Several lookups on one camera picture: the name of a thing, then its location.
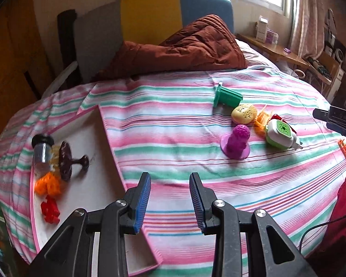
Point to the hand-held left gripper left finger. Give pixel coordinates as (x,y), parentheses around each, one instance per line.
(141,202)

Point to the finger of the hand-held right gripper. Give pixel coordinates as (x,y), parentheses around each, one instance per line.
(321,114)

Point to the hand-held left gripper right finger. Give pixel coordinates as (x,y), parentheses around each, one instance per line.
(197,202)

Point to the red lipstick tube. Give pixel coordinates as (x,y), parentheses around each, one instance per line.
(277,117)

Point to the green white plug-in device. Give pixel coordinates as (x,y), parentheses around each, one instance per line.
(279,134)

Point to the white tray box pink rim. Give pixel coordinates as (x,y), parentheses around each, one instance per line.
(98,155)

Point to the purple plastic toy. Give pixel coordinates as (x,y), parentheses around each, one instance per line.
(239,140)

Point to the brown studded toy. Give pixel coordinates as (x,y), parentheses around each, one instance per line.
(65,161)

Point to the red building block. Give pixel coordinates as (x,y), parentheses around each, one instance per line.
(50,209)

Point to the green plastic spool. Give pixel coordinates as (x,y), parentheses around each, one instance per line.
(229,96)

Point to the orange building block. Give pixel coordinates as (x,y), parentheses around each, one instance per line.
(47,184)

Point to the pale yellow plastic toy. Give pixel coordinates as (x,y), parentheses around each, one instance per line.
(55,157)

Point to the clear jar black lid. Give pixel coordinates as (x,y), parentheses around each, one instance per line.
(43,155)

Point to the orange ladder toy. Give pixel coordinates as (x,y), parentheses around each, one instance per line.
(345,150)

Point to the cluttered storage rack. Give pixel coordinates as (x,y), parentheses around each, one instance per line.
(328,63)

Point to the orange lattice toy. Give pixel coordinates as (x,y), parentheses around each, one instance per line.
(261,119)

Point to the pink green striped bed sheet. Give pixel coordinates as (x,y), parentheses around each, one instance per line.
(167,138)

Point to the tiny purple object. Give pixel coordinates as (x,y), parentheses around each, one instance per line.
(287,50)

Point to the yellow round perforated case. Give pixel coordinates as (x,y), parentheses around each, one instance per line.
(243,114)

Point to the wooden bedside shelf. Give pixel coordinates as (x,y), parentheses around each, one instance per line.
(276,49)

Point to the small purple box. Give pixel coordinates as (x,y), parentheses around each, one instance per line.
(272,37)

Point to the pink floral curtain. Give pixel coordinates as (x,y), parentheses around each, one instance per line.
(305,20)

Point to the small white box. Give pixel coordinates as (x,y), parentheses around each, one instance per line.
(262,30)

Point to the person's red clothing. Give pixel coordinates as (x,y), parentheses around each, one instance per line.
(340,230)

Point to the brown quilted blanket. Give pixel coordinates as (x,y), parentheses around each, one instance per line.
(196,46)

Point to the white armrest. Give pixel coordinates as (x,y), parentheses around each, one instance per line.
(65,75)

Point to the grey yellow blue headboard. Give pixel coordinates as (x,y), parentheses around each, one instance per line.
(103,34)

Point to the black rolled mat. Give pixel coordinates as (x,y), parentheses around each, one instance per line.
(65,34)

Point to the wooden wardrobe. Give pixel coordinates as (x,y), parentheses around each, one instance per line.
(11,63)

